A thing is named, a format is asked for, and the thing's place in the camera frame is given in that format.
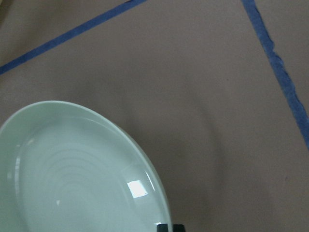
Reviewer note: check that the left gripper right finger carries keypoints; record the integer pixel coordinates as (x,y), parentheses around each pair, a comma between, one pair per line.
(178,228)

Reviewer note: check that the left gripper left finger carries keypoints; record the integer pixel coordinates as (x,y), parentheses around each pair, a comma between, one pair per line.
(162,228)

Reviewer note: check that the pale green plate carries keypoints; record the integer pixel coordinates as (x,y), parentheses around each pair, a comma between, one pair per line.
(66,168)

